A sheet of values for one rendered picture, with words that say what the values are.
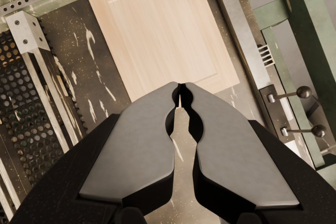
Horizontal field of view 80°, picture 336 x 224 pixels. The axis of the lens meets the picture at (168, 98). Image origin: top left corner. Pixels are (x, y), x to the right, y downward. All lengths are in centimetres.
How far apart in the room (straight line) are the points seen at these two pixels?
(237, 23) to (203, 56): 15
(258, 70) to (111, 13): 53
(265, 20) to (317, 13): 15
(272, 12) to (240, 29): 18
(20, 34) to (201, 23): 59
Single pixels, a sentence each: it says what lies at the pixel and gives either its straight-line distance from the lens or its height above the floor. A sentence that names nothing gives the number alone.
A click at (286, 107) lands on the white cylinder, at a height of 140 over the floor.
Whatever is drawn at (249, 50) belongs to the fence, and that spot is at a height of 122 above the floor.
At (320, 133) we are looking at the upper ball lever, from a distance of 71.
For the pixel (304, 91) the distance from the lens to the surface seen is 68.
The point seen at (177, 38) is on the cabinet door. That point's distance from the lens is 73.
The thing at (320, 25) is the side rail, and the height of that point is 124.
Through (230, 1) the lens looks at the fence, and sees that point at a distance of 77.
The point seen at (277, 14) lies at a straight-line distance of 90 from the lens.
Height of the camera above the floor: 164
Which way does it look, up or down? 34 degrees down
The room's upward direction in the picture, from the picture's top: 158 degrees clockwise
